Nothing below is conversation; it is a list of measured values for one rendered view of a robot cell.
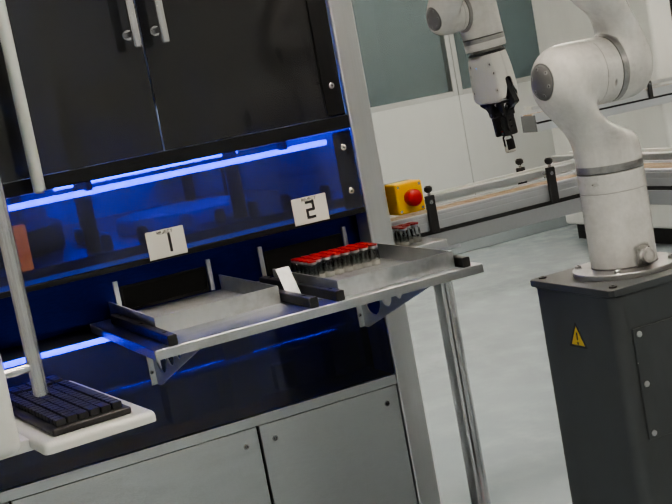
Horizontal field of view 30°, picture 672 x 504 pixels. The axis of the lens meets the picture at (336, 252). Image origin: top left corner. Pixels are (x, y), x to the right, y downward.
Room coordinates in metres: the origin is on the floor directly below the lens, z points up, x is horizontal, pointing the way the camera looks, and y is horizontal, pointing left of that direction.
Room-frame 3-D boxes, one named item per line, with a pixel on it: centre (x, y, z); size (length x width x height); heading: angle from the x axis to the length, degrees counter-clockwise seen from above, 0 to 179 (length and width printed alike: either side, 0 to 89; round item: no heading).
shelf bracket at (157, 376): (2.46, 0.35, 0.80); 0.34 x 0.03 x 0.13; 24
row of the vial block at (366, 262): (2.68, -0.01, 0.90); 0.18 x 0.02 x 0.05; 113
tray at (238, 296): (2.56, 0.31, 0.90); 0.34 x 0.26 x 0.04; 24
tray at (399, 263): (2.60, -0.04, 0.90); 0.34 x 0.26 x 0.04; 23
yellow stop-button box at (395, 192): (2.91, -0.18, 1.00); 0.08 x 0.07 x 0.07; 24
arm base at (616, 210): (2.26, -0.51, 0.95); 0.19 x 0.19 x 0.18
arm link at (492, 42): (2.56, -0.37, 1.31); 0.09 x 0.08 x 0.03; 26
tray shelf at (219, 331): (2.57, 0.13, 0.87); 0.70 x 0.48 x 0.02; 114
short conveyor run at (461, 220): (3.15, -0.38, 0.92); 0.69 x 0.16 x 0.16; 114
